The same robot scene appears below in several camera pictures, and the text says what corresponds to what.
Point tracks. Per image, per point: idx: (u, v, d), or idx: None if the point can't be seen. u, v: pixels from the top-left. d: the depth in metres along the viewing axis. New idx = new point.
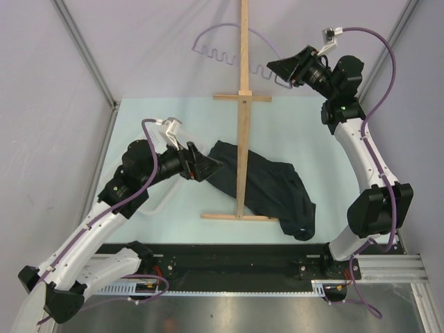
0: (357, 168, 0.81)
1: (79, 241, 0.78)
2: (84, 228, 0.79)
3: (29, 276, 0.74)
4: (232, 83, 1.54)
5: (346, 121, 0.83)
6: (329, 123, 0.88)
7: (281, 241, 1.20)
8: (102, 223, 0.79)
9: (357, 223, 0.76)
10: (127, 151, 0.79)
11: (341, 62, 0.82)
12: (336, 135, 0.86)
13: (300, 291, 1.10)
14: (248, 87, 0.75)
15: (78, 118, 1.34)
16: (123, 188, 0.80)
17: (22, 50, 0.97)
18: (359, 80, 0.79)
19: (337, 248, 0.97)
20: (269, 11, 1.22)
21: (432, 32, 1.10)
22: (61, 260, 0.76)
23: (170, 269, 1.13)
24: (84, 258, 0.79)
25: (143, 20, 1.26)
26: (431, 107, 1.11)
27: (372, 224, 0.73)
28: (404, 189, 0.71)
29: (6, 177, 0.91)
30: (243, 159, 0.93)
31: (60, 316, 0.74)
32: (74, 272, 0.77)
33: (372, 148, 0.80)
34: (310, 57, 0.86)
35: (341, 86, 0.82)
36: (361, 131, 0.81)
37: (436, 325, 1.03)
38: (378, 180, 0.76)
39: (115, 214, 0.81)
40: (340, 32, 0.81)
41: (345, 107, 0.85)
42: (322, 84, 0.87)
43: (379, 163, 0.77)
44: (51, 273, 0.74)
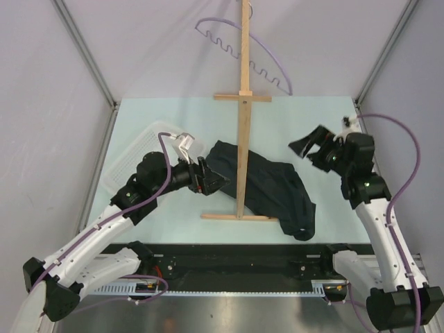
0: (380, 259, 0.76)
1: (88, 238, 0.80)
2: (94, 227, 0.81)
3: (34, 267, 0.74)
4: (232, 83, 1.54)
5: (369, 201, 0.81)
6: (351, 198, 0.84)
7: (281, 241, 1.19)
8: (111, 225, 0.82)
9: (379, 316, 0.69)
10: (142, 162, 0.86)
11: (349, 135, 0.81)
12: (357, 212, 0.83)
13: (300, 291, 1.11)
14: (248, 88, 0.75)
15: (78, 118, 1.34)
16: (134, 195, 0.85)
17: (21, 49, 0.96)
18: (370, 150, 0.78)
19: (343, 268, 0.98)
20: (269, 10, 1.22)
21: (433, 33, 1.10)
22: (69, 255, 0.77)
23: (170, 269, 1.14)
24: (90, 257, 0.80)
25: (143, 19, 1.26)
26: (433, 107, 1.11)
27: (394, 323, 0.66)
28: (434, 292, 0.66)
29: (7, 177, 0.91)
30: (243, 159, 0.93)
31: (55, 315, 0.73)
32: (78, 270, 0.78)
33: (399, 238, 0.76)
34: (320, 135, 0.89)
35: (356, 159, 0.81)
36: (386, 216, 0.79)
37: (436, 325, 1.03)
38: (404, 279, 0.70)
39: (125, 218, 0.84)
40: (355, 117, 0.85)
41: (368, 183, 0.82)
42: (337, 161, 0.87)
43: (405, 259, 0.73)
44: (57, 267, 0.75)
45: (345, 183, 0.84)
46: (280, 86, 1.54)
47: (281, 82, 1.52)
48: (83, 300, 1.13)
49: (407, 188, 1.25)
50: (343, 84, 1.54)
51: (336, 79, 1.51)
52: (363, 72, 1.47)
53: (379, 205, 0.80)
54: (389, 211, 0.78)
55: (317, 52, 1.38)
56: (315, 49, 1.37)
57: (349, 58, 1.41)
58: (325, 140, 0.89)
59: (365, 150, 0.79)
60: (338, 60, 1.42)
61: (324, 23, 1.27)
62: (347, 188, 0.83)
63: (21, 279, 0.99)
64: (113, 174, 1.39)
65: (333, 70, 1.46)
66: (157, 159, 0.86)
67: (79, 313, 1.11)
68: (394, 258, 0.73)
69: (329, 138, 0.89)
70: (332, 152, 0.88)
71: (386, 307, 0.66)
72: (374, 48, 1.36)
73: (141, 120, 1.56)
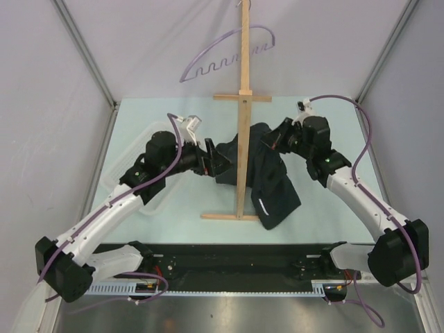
0: (364, 216, 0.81)
1: (100, 216, 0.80)
2: (105, 205, 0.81)
3: (47, 245, 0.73)
4: (232, 83, 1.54)
5: (334, 173, 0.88)
6: (319, 177, 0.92)
7: (284, 241, 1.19)
8: (123, 202, 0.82)
9: (381, 272, 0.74)
10: (151, 141, 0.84)
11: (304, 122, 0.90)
12: (331, 188, 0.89)
13: (300, 291, 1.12)
14: (248, 88, 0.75)
15: (78, 118, 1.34)
16: (143, 174, 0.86)
17: (21, 50, 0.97)
18: (327, 130, 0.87)
19: (341, 257, 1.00)
20: (269, 10, 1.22)
21: (431, 33, 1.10)
22: (81, 233, 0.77)
23: (170, 269, 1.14)
24: (103, 235, 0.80)
25: (144, 20, 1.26)
26: (432, 107, 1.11)
27: (399, 272, 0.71)
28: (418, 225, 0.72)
29: (6, 178, 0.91)
30: (244, 159, 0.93)
31: (69, 295, 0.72)
32: (91, 248, 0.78)
33: (369, 191, 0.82)
34: (287, 127, 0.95)
35: (315, 141, 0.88)
36: (353, 178, 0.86)
37: (436, 325, 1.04)
38: (388, 223, 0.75)
39: (135, 196, 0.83)
40: (309, 102, 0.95)
41: (328, 159, 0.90)
42: (297, 146, 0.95)
43: (383, 206, 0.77)
44: (70, 244, 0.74)
45: (310, 166, 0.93)
46: (280, 86, 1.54)
47: (281, 82, 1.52)
48: (83, 300, 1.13)
49: (407, 186, 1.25)
50: (343, 84, 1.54)
51: (336, 79, 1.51)
52: (364, 72, 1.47)
53: (343, 173, 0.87)
54: (353, 172, 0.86)
55: (317, 52, 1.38)
56: (316, 50, 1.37)
57: (349, 58, 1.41)
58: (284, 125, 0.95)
59: (324, 133, 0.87)
60: (338, 60, 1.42)
61: (324, 23, 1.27)
62: (313, 170, 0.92)
63: (20, 281, 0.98)
64: (113, 174, 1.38)
65: (333, 70, 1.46)
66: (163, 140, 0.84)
67: (80, 314, 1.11)
68: (374, 209, 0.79)
69: (290, 124, 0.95)
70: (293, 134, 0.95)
71: (383, 260, 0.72)
72: (374, 48, 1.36)
73: (141, 120, 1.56)
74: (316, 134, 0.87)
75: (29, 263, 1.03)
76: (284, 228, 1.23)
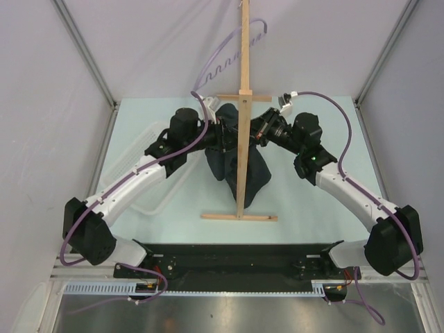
0: (356, 209, 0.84)
1: (127, 182, 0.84)
2: (132, 171, 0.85)
3: (78, 205, 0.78)
4: (232, 83, 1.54)
5: (322, 169, 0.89)
6: (307, 175, 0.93)
7: (281, 241, 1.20)
8: (148, 171, 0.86)
9: (380, 261, 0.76)
10: (175, 116, 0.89)
11: (297, 121, 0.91)
12: (319, 184, 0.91)
13: (300, 291, 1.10)
14: (248, 88, 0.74)
15: (78, 118, 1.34)
16: (166, 148, 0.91)
17: (21, 50, 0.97)
18: (317, 132, 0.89)
19: (340, 256, 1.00)
20: (269, 10, 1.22)
21: (432, 32, 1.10)
22: (110, 195, 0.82)
23: (170, 269, 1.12)
24: (129, 199, 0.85)
25: (144, 20, 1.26)
26: (432, 107, 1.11)
27: (395, 260, 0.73)
28: (408, 211, 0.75)
29: (7, 177, 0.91)
30: (244, 159, 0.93)
31: (94, 255, 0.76)
32: (118, 210, 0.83)
33: (357, 183, 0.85)
34: (272, 115, 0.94)
35: (305, 141, 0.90)
36: (340, 172, 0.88)
37: (436, 325, 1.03)
38: (379, 212, 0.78)
39: (161, 166, 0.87)
40: (296, 94, 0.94)
41: (316, 157, 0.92)
42: (286, 139, 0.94)
43: (372, 196, 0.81)
44: (100, 205, 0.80)
45: (299, 163, 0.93)
46: (280, 86, 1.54)
47: (281, 82, 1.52)
48: (83, 300, 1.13)
49: (407, 186, 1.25)
50: (344, 84, 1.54)
51: (335, 79, 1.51)
52: (364, 72, 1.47)
53: (331, 169, 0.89)
54: (340, 168, 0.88)
55: (317, 52, 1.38)
56: (316, 50, 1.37)
57: (349, 58, 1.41)
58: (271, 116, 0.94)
59: (315, 133, 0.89)
60: (338, 60, 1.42)
61: (325, 23, 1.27)
62: (301, 167, 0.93)
63: (20, 280, 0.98)
64: (112, 174, 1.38)
65: (333, 70, 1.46)
66: (187, 114, 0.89)
67: (80, 313, 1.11)
68: (364, 200, 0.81)
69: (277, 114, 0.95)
70: (281, 126, 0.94)
71: (379, 249, 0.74)
72: (374, 48, 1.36)
73: (141, 121, 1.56)
74: (309, 135, 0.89)
75: (29, 263, 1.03)
76: (284, 229, 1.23)
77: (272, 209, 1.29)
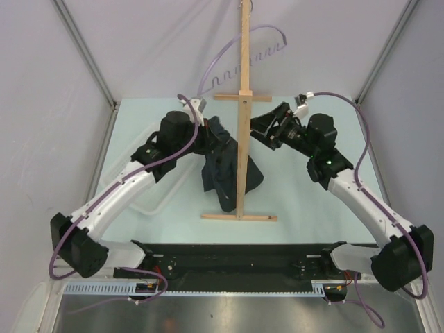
0: (368, 222, 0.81)
1: (112, 193, 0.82)
2: (118, 181, 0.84)
3: (62, 222, 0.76)
4: (232, 83, 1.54)
5: (336, 175, 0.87)
6: (320, 180, 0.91)
7: (287, 241, 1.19)
8: (134, 179, 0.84)
9: (386, 277, 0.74)
10: (165, 119, 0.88)
11: (313, 121, 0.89)
12: (331, 190, 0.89)
13: (300, 291, 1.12)
14: (248, 88, 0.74)
15: (78, 118, 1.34)
16: (154, 152, 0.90)
17: (21, 50, 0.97)
18: (334, 134, 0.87)
19: (341, 257, 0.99)
20: (269, 10, 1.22)
21: (432, 32, 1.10)
22: (95, 209, 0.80)
23: (170, 269, 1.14)
24: (116, 211, 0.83)
25: (143, 19, 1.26)
26: (433, 106, 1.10)
27: (402, 277, 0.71)
28: (423, 232, 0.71)
29: (6, 177, 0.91)
30: (243, 159, 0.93)
31: (84, 268, 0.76)
32: (105, 223, 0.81)
33: (373, 195, 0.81)
34: (284, 114, 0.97)
35: (320, 142, 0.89)
36: (356, 181, 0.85)
37: (436, 325, 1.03)
38: (394, 229, 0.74)
39: (148, 173, 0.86)
40: (312, 96, 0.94)
41: (331, 162, 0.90)
42: (299, 141, 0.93)
43: (388, 211, 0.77)
44: (85, 219, 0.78)
45: (312, 166, 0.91)
46: (280, 86, 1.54)
47: (281, 82, 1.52)
48: (83, 300, 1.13)
49: (408, 186, 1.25)
50: (344, 84, 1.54)
51: (336, 79, 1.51)
52: (364, 72, 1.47)
53: (347, 177, 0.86)
54: (356, 178, 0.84)
55: (317, 52, 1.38)
56: (316, 50, 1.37)
57: (349, 58, 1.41)
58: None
59: (331, 134, 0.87)
60: (338, 60, 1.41)
61: (325, 24, 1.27)
62: (314, 171, 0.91)
63: (20, 281, 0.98)
64: (112, 174, 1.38)
65: (334, 69, 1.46)
66: (175, 117, 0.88)
67: (79, 313, 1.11)
68: (378, 214, 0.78)
69: (291, 116, 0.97)
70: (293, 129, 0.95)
71: (388, 266, 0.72)
72: (374, 48, 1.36)
73: (141, 121, 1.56)
74: (325, 137, 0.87)
75: (28, 264, 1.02)
76: (284, 229, 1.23)
77: (272, 209, 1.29)
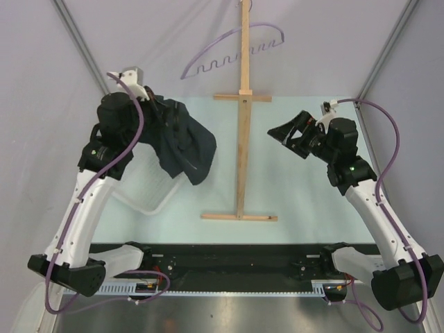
0: (378, 239, 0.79)
1: (77, 215, 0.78)
2: (75, 201, 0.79)
3: (39, 263, 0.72)
4: (232, 83, 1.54)
5: (357, 184, 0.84)
6: (339, 184, 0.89)
7: (286, 241, 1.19)
8: (92, 192, 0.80)
9: (384, 297, 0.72)
10: (102, 105, 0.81)
11: (333, 123, 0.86)
12: (349, 197, 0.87)
13: (300, 291, 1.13)
14: (248, 87, 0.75)
15: (78, 118, 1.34)
16: (101, 150, 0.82)
17: (21, 50, 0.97)
18: (354, 137, 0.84)
19: (342, 261, 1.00)
20: (269, 11, 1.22)
21: (432, 32, 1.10)
22: (66, 240, 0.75)
23: (170, 269, 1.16)
24: (87, 231, 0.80)
25: (143, 20, 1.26)
26: (432, 106, 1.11)
27: (403, 301, 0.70)
28: (434, 261, 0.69)
29: (7, 177, 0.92)
30: (244, 159, 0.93)
31: (87, 289, 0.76)
32: (83, 246, 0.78)
33: (391, 213, 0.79)
34: (304, 122, 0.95)
35: (340, 146, 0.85)
36: (376, 195, 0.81)
37: (436, 325, 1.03)
38: (404, 253, 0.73)
39: (103, 180, 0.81)
40: (335, 103, 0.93)
41: (353, 168, 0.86)
42: (320, 148, 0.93)
43: (402, 234, 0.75)
44: (60, 254, 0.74)
45: (331, 171, 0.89)
46: (279, 85, 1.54)
47: (281, 82, 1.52)
48: (82, 300, 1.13)
49: (408, 186, 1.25)
50: (343, 84, 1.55)
51: (335, 79, 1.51)
52: (364, 72, 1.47)
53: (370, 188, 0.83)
54: (377, 192, 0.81)
55: (317, 53, 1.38)
56: (315, 50, 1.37)
57: (349, 58, 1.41)
58: (307, 126, 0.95)
59: (352, 137, 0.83)
60: (338, 60, 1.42)
61: (325, 24, 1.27)
62: (334, 175, 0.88)
63: (20, 280, 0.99)
64: None
65: (333, 70, 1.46)
66: (114, 104, 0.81)
67: (78, 313, 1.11)
68: (390, 235, 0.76)
69: (312, 124, 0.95)
70: (315, 137, 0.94)
71: (389, 290, 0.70)
72: (374, 48, 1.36)
73: None
74: (346, 140, 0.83)
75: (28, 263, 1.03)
76: (284, 228, 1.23)
77: (272, 209, 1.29)
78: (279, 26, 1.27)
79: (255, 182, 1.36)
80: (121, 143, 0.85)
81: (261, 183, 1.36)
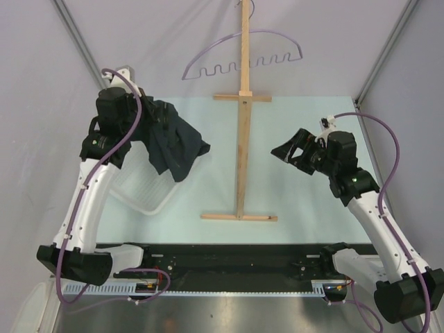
0: (381, 252, 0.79)
1: (84, 201, 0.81)
2: (82, 188, 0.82)
3: (48, 252, 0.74)
4: (232, 83, 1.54)
5: (360, 196, 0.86)
6: (342, 195, 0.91)
7: (285, 241, 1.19)
8: (98, 177, 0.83)
9: (387, 308, 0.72)
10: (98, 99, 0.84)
11: (330, 136, 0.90)
12: (350, 209, 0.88)
13: (300, 291, 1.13)
14: (248, 88, 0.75)
15: (78, 118, 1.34)
16: (101, 140, 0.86)
17: (21, 50, 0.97)
18: (352, 147, 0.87)
19: (342, 262, 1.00)
20: (268, 10, 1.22)
21: (431, 32, 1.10)
22: (75, 226, 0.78)
23: (170, 269, 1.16)
24: (95, 216, 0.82)
25: (143, 20, 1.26)
26: (432, 106, 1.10)
27: (405, 312, 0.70)
28: (438, 275, 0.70)
29: (7, 177, 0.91)
30: (244, 159, 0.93)
31: (98, 279, 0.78)
32: (91, 232, 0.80)
33: (394, 226, 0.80)
34: (302, 138, 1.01)
35: (340, 156, 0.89)
36: (379, 207, 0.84)
37: (436, 325, 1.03)
38: (408, 267, 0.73)
39: (106, 166, 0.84)
40: (332, 118, 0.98)
41: (356, 179, 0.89)
42: (322, 161, 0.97)
43: (405, 248, 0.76)
44: (70, 240, 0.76)
45: (334, 183, 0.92)
46: (279, 85, 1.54)
47: (281, 82, 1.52)
48: (82, 300, 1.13)
49: (408, 186, 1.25)
50: (344, 84, 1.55)
51: (336, 79, 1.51)
52: (364, 73, 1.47)
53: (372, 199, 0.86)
54: (379, 205, 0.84)
55: (317, 53, 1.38)
56: (315, 50, 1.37)
57: (349, 59, 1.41)
58: (307, 143, 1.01)
59: (349, 148, 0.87)
60: (338, 60, 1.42)
61: (325, 23, 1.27)
62: (336, 186, 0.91)
63: (20, 280, 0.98)
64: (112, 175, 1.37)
65: (334, 69, 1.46)
66: (109, 94, 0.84)
67: (78, 313, 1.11)
68: (394, 248, 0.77)
69: (311, 139, 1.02)
70: (316, 152, 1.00)
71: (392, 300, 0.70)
72: (374, 48, 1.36)
73: None
74: (343, 151, 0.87)
75: (28, 264, 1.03)
76: (284, 228, 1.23)
77: (272, 209, 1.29)
78: (279, 26, 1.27)
79: (254, 182, 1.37)
80: (120, 131, 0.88)
81: (261, 183, 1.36)
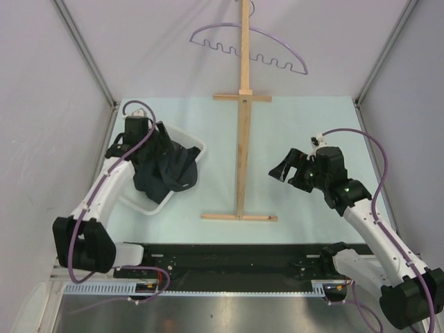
0: (381, 257, 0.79)
1: (104, 185, 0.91)
2: (105, 174, 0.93)
3: (64, 224, 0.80)
4: (232, 83, 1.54)
5: (354, 205, 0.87)
6: (336, 206, 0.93)
7: (283, 241, 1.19)
8: (118, 169, 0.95)
9: (394, 313, 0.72)
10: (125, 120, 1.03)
11: (318, 152, 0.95)
12: (347, 217, 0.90)
13: (300, 291, 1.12)
14: (248, 86, 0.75)
15: (78, 118, 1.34)
16: (124, 146, 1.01)
17: (21, 50, 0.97)
18: (340, 159, 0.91)
19: (343, 263, 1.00)
20: (269, 10, 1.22)
21: (431, 30, 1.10)
22: (94, 201, 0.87)
23: (170, 269, 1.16)
24: (110, 201, 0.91)
25: (143, 19, 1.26)
26: (433, 105, 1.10)
27: (411, 316, 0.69)
28: (438, 274, 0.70)
29: (7, 177, 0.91)
30: (243, 159, 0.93)
31: (104, 259, 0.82)
32: (105, 211, 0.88)
33: (390, 232, 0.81)
34: (293, 157, 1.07)
35: (329, 170, 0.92)
36: (372, 214, 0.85)
37: None
38: (407, 270, 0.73)
39: (126, 163, 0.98)
40: (321, 137, 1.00)
41: (348, 189, 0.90)
42: (314, 176, 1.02)
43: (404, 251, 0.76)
44: (88, 211, 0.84)
45: (327, 194, 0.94)
46: (279, 85, 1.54)
47: (281, 82, 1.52)
48: (82, 299, 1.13)
49: (408, 186, 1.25)
50: (344, 84, 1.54)
51: (335, 79, 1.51)
52: (364, 72, 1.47)
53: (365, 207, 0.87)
54: (373, 211, 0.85)
55: (317, 52, 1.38)
56: (316, 50, 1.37)
57: (349, 58, 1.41)
58: (300, 161, 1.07)
59: (336, 162, 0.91)
60: (338, 60, 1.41)
61: (325, 23, 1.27)
62: (329, 198, 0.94)
63: (20, 280, 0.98)
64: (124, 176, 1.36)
65: (334, 69, 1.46)
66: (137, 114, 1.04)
67: (79, 313, 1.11)
68: (393, 252, 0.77)
69: (304, 159, 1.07)
70: (309, 168, 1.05)
71: (396, 304, 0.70)
72: (374, 48, 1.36)
73: None
74: (331, 164, 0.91)
75: (28, 264, 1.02)
76: (284, 228, 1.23)
77: (272, 210, 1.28)
78: (280, 25, 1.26)
79: (254, 182, 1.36)
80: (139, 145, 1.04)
81: (261, 183, 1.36)
